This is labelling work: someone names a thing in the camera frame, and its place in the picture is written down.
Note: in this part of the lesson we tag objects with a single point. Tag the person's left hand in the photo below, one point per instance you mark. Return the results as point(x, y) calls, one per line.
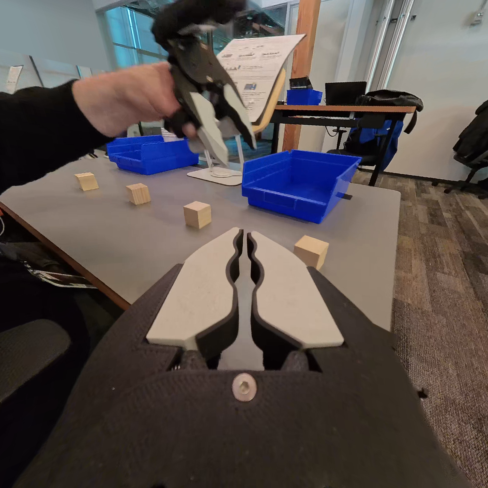
point(125, 99)

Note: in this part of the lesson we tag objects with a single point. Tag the wall sensor box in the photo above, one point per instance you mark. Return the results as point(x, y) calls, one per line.
point(477, 18)

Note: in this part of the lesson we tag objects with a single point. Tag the person's black clothing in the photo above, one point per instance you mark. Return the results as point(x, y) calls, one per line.
point(38, 301)

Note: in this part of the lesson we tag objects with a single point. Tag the black mesh chair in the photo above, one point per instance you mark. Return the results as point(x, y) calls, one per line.
point(30, 350)

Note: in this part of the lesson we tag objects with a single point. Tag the brown-edged office desk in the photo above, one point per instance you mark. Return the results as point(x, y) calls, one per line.
point(343, 109)

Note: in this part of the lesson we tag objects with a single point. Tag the black swivel chair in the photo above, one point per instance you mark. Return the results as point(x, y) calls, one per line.
point(471, 175)

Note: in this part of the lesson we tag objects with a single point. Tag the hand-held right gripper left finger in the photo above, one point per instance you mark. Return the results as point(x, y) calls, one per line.
point(190, 301)

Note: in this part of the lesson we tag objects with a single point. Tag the printed paper sheet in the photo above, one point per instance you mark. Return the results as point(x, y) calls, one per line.
point(259, 64)

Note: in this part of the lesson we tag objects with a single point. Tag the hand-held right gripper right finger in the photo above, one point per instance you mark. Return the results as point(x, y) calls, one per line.
point(293, 305)

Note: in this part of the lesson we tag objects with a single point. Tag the wooden pillar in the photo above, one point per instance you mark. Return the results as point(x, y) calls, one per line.
point(303, 57)

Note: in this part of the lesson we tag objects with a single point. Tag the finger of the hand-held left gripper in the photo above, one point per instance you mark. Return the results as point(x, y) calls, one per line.
point(209, 129)
point(237, 103)

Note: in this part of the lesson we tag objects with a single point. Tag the black office chair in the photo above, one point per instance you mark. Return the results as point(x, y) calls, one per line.
point(474, 137)
point(343, 156)

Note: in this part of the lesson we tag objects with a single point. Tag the blue plastic bin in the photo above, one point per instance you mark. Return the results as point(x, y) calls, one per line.
point(282, 190)
point(152, 160)

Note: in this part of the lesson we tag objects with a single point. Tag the black laptop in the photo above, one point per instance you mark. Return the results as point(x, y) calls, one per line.
point(345, 93)

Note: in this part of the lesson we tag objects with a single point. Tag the person's left forearm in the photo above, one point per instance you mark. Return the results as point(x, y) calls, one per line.
point(38, 129)

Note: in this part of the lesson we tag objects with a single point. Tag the silver metal pipes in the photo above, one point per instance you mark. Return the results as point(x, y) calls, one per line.
point(396, 38)

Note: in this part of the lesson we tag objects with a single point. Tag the black device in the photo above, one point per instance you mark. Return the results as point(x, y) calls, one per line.
point(300, 83)

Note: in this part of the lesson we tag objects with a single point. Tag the wooden cube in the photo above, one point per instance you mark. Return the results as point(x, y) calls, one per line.
point(310, 251)
point(138, 194)
point(87, 182)
point(197, 215)

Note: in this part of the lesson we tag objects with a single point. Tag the black office chair right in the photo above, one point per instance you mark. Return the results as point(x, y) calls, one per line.
point(474, 137)

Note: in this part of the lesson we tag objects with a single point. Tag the white paper notice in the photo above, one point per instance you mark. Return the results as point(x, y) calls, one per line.
point(14, 79)

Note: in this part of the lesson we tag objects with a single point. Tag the black backpack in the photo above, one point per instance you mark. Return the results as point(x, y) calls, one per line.
point(389, 100)

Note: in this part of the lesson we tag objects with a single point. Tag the small blue bin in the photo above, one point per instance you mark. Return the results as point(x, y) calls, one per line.
point(305, 97)

